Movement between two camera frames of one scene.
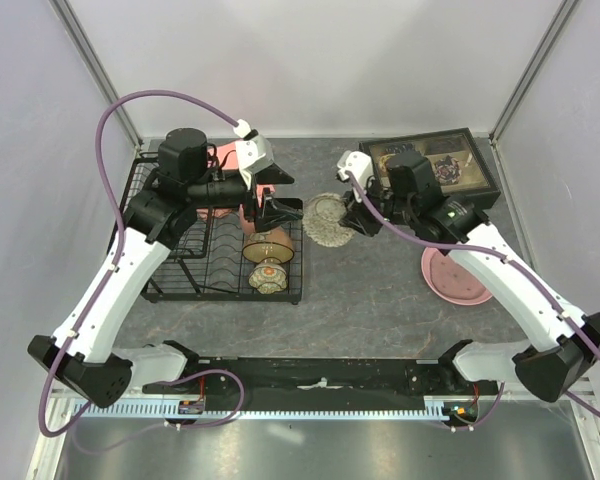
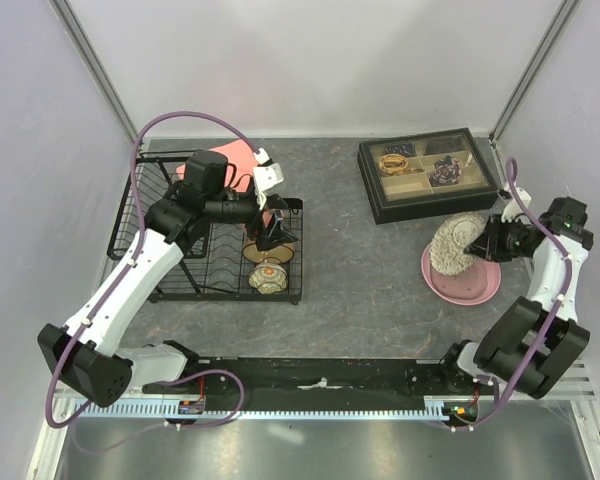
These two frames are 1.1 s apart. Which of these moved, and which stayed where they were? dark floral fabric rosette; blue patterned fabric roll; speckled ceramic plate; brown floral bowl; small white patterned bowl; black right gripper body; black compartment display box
Moved: black right gripper body; speckled ceramic plate
Stayed: brown floral bowl; black compartment display box; blue patterned fabric roll; small white patterned bowl; dark floral fabric rosette
